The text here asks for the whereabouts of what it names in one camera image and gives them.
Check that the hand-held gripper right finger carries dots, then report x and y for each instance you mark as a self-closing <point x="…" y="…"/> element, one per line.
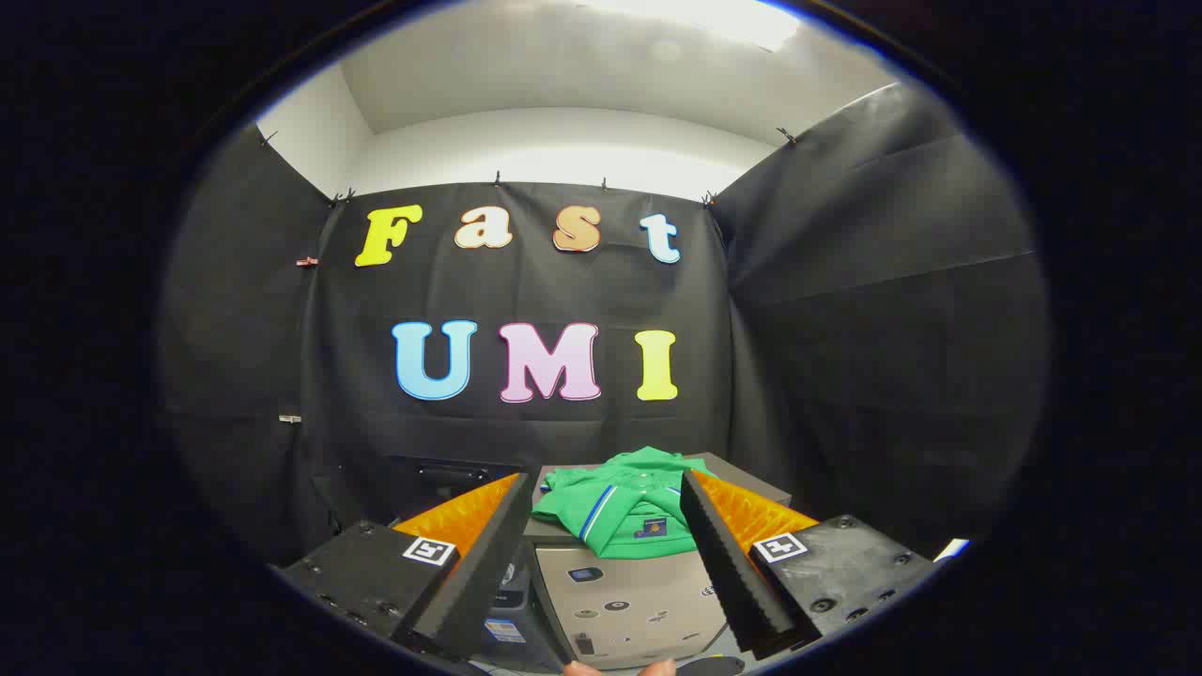
<point x="728" y="573"/>

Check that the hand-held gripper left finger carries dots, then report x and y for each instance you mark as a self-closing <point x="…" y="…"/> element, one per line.
<point x="488" y="573"/>

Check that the green polo shirt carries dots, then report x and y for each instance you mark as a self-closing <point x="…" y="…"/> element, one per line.
<point x="620" y="512"/>

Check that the black backdrop cloth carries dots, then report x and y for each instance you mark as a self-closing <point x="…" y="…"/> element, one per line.
<point x="563" y="291"/>

